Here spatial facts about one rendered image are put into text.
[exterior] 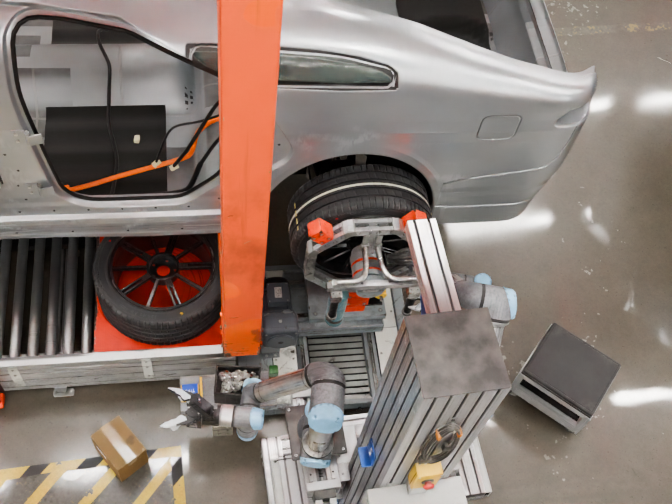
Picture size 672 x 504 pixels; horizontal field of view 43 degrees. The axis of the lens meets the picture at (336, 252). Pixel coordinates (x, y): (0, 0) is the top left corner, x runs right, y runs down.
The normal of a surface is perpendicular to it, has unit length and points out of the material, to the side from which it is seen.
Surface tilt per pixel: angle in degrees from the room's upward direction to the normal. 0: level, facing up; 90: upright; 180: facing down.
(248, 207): 90
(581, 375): 0
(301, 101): 80
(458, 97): 75
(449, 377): 0
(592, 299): 0
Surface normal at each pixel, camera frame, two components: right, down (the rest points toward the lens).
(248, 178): 0.11, 0.85
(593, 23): 0.11, -0.52
